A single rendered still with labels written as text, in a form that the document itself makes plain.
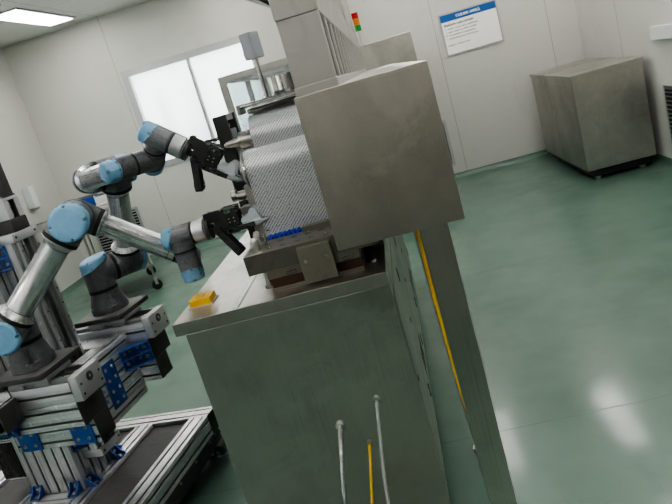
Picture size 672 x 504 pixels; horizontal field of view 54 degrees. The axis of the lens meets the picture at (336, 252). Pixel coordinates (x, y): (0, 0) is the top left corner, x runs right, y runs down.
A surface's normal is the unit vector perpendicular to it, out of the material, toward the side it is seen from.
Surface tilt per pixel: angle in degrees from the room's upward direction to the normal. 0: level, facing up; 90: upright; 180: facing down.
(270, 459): 90
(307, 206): 90
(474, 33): 90
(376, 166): 90
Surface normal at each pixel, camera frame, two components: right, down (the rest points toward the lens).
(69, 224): 0.28, 0.07
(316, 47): -0.06, 0.27
